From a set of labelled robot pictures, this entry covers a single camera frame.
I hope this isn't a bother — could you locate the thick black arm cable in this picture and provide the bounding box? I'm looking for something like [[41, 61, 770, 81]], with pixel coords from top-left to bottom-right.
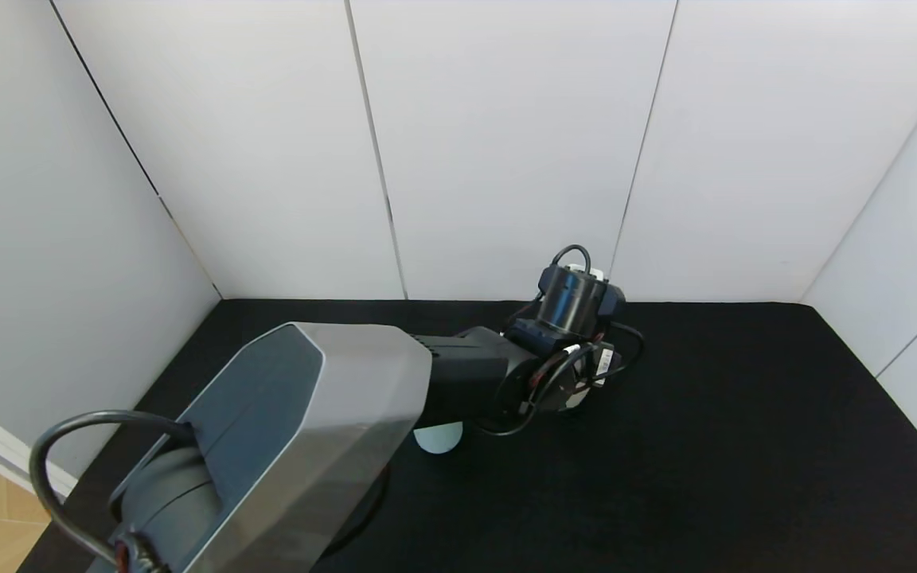
[[28, 409, 197, 571]]

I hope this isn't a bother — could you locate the mint green plastic cup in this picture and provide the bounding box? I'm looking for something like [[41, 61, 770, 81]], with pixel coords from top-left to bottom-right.
[[412, 422, 466, 455]]

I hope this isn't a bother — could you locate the thin black camera cable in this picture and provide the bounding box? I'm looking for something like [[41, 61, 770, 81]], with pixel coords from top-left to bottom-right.
[[551, 244, 646, 376]]

